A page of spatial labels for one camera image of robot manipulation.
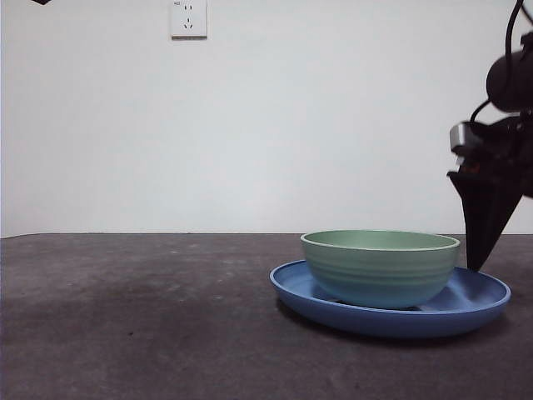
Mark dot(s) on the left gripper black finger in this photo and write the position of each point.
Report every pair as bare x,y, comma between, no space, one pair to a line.
41,2

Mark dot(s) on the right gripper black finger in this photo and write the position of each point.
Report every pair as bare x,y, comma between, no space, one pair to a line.
472,208
501,204

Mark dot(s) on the green ribbed bowl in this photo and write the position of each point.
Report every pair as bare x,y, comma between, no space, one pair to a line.
379,271

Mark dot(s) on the blue round plate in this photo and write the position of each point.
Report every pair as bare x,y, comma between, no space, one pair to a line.
375,323

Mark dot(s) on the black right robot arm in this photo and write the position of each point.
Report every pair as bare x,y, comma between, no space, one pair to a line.
512,79

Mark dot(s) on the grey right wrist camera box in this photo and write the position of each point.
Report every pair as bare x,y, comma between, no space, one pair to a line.
462,135

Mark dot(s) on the white wall socket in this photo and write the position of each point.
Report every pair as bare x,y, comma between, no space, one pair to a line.
188,21

